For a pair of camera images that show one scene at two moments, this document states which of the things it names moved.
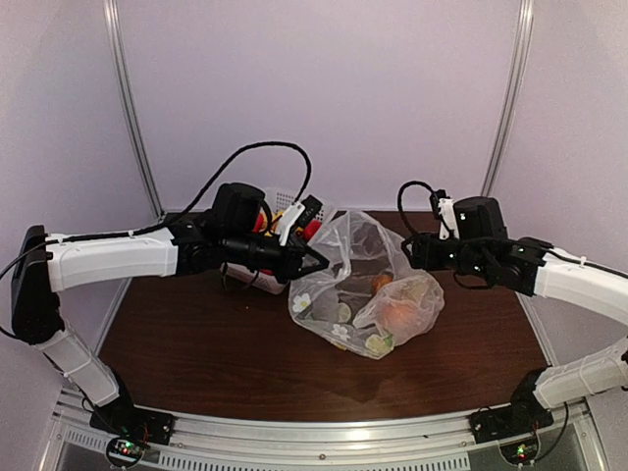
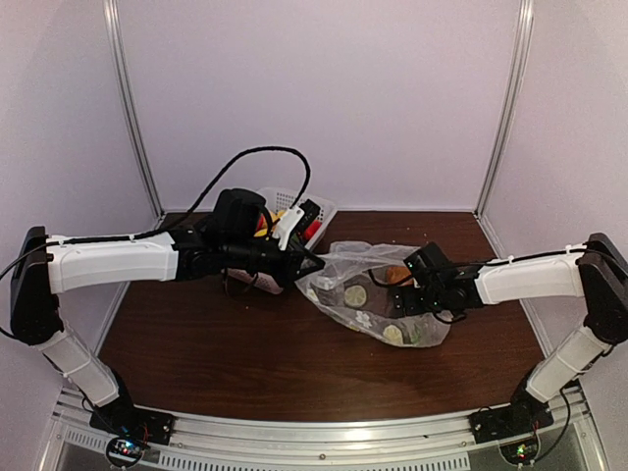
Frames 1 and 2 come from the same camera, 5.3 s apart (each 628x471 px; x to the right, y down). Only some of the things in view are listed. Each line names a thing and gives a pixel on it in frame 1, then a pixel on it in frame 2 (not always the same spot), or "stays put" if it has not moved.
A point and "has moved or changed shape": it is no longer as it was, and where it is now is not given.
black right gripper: (423, 247) -> (403, 297)
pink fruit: (260, 223) stays put
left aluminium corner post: (111, 8) stays put
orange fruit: (400, 319) -> (396, 273)
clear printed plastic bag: (369, 299) has moved or changed shape
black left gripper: (290, 268) stays put
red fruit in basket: (311, 229) stays put
